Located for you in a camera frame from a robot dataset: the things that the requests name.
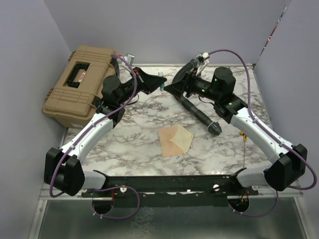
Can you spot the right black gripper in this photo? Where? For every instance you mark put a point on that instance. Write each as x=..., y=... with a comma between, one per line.
x=187, y=85

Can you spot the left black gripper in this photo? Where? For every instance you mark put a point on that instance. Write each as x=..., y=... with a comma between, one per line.
x=147, y=82

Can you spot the green white glue stick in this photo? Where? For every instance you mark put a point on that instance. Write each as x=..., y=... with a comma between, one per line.
x=161, y=75

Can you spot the tan paper envelope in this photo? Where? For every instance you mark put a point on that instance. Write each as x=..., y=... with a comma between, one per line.
x=174, y=140

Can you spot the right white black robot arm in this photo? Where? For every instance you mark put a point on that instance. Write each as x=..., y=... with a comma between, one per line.
x=287, y=160

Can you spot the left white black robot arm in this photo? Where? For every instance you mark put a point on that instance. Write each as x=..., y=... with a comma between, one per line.
x=63, y=166

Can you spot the tan plastic tool case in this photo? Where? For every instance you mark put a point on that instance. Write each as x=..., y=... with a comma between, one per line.
x=77, y=94

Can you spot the yellow black screwdriver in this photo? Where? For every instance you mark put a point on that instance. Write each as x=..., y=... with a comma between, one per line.
x=244, y=136

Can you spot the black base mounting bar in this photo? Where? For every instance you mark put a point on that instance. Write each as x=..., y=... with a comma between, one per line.
x=170, y=191

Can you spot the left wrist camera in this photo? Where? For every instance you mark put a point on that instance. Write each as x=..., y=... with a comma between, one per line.
x=129, y=58

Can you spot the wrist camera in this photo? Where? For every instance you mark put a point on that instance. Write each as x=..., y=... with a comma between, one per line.
x=129, y=58
x=202, y=61

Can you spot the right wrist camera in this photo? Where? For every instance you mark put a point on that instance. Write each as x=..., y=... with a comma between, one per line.
x=202, y=61

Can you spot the aluminium frame rail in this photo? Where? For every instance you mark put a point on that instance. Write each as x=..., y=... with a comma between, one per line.
x=45, y=195

